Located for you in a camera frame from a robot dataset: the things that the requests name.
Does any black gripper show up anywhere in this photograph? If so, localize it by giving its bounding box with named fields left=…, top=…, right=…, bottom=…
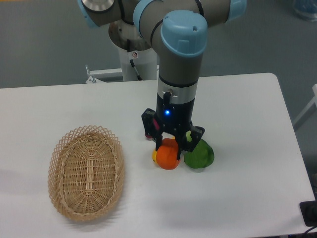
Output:
left=141, top=95, right=205, bottom=160

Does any orange toy fruit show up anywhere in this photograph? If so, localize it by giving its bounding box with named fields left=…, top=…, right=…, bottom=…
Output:
left=154, top=138, right=180, bottom=170

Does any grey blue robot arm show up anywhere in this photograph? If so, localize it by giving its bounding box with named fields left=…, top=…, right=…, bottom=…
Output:
left=78, top=0, right=247, bottom=155

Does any woven wicker basket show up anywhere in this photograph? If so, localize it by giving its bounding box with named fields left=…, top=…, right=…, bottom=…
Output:
left=48, top=125, right=125, bottom=222

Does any purple toy sweet potato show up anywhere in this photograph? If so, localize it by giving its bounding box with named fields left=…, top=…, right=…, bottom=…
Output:
left=145, top=119, right=159, bottom=139

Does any yellow toy mango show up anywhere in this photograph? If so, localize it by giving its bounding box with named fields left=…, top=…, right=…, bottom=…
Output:
left=152, top=150, right=157, bottom=163

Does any green toy bok choy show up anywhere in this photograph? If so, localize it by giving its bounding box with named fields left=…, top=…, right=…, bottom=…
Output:
left=184, top=139, right=214, bottom=169

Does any black device at table edge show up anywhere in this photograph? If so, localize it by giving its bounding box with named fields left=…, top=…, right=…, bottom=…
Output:
left=299, top=201, right=317, bottom=227

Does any blue object top right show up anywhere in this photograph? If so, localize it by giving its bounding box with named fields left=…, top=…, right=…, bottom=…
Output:
left=293, top=0, right=317, bottom=22

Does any white pedestal foot bracket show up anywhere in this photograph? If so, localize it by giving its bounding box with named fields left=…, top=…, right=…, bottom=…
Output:
left=85, top=64, right=123, bottom=84

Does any white frame at right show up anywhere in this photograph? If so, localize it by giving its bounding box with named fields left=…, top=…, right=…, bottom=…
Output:
left=292, top=84, right=317, bottom=131

